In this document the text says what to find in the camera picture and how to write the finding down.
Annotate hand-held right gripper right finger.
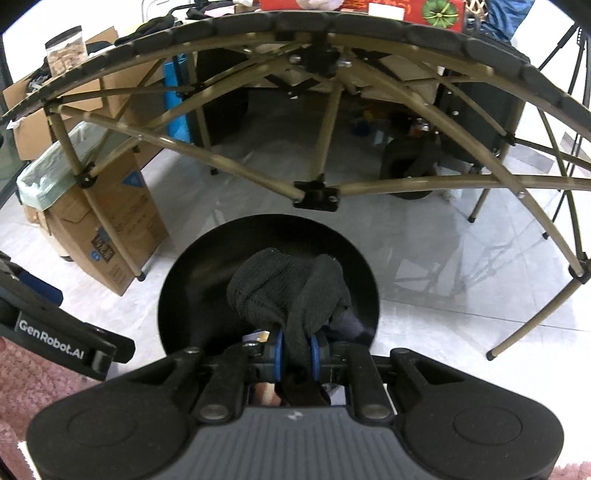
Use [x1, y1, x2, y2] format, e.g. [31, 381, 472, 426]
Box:
[309, 332, 467, 423]

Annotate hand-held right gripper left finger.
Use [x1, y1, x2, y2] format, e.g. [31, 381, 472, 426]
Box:
[124, 332, 284, 423]

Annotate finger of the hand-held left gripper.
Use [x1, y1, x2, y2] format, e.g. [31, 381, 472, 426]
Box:
[0, 251, 64, 317]

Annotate lavender woven cloth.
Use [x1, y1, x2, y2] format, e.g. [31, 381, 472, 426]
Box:
[329, 308, 371, 346]

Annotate black knit glove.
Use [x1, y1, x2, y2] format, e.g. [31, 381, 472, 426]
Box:
[226, 248, 352, 407]

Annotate black trash bin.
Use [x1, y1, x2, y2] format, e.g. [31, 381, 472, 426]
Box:
[157, 213, 382, 358]

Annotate pink fluffy rug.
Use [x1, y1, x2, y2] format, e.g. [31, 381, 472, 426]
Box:
[0, 339, 93, 480]

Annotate light green plastic bag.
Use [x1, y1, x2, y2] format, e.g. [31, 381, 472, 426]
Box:
[17, 122, 116, 210]

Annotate cardboard box with blue label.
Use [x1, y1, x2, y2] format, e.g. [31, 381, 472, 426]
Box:
[46, 148, 169, 296]

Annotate olive folding table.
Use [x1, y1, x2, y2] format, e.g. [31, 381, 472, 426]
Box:
[0, 9, 591, 361]

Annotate open cardboard box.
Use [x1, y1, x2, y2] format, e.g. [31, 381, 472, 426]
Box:
[2, 28, 123, 160]

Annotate blue flat case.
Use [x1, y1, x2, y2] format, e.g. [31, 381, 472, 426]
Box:
[164, 55, 192, 141]

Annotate glass jar with black lid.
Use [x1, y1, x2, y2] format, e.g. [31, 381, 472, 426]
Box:
[45, 27, 88, 75]

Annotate black knit cloth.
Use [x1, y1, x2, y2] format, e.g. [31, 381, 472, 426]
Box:
[115, 16, 178, 47]

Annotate red cardboard box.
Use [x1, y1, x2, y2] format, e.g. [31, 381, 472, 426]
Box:
[259, 0, 462, 33]

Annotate black tripod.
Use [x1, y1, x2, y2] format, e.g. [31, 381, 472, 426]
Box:
[538, 23, 591, 241]

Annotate navy blue bag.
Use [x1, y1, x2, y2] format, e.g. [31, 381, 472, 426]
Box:
[485, 0, 527, 42]

